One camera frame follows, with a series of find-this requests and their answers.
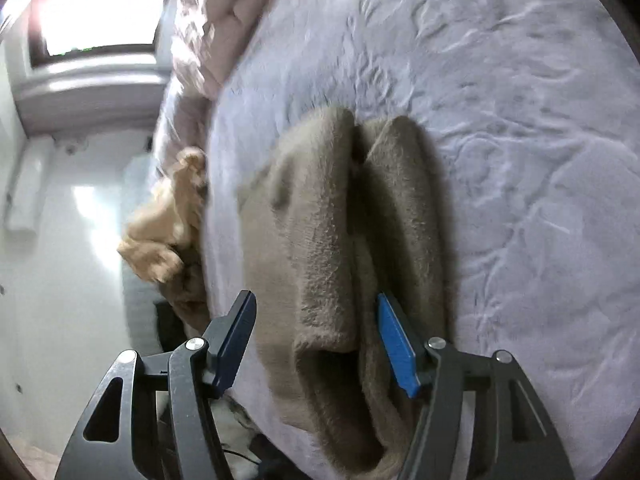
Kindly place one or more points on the beige fuzzy towel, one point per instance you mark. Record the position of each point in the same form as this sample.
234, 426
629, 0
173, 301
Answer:
325, 240

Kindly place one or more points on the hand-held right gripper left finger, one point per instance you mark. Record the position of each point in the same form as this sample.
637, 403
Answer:
235, 350

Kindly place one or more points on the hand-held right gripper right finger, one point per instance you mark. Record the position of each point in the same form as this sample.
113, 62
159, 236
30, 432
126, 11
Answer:
397, 345

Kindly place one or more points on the tan plush toy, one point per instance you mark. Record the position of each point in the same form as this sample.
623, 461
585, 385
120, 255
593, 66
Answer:
160, 220

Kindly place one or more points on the white textured blanket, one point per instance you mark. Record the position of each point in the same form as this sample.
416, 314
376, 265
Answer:
500, 110

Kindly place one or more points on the pink quilt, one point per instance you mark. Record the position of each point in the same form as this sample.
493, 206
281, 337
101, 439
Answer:
210, 35

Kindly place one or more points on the window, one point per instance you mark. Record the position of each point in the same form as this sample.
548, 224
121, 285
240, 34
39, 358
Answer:
100, 15

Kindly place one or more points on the white wall unit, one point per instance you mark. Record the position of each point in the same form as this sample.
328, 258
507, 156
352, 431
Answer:
30, 195

